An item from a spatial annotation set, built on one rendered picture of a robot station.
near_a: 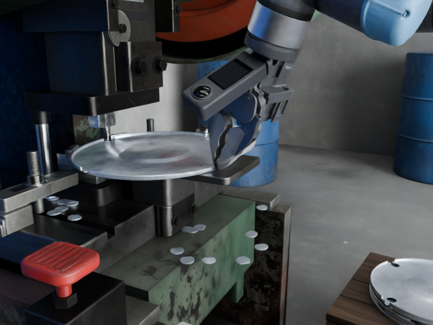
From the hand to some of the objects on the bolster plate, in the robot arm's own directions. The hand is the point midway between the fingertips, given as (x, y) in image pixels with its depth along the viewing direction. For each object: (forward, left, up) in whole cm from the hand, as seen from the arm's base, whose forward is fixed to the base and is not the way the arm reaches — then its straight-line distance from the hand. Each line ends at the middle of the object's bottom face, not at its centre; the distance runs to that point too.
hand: (216, 162), depth 68 cm
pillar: (+32, +10, -6) cm, 34 cm away
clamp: (+24, +17, -9) cm, 31 cm away
